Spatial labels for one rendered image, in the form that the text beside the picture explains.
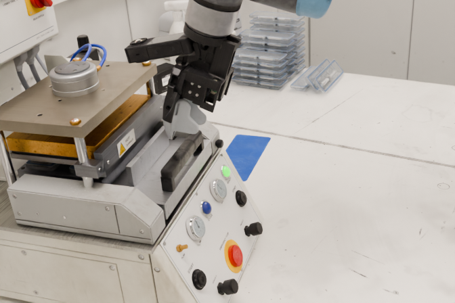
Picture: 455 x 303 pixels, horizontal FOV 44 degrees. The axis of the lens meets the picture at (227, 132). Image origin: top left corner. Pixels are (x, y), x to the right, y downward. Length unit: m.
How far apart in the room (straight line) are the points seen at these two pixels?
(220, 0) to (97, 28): 1.07
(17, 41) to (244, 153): 0.65
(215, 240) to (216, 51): 0.35
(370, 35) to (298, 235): 2.31
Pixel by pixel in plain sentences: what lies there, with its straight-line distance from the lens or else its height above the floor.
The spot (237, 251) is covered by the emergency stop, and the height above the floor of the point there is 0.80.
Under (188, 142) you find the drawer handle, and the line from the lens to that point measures 0.97.
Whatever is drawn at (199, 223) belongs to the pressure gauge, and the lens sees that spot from 0.95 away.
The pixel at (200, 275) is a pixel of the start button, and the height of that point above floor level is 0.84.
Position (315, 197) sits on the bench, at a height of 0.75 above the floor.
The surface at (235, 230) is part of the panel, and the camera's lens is 1.08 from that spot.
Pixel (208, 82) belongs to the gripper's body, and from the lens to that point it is 0.84.
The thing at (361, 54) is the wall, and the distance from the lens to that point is 3.40.
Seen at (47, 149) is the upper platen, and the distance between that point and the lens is 0.95.
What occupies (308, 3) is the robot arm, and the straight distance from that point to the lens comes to 0.80.
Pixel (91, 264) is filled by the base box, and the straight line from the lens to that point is 0.95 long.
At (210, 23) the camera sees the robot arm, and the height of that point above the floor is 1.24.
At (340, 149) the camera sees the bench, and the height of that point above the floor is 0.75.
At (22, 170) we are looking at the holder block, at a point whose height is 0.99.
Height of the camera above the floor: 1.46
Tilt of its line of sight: 27 degrees down
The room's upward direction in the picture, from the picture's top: 5 degrees counter-clockwise
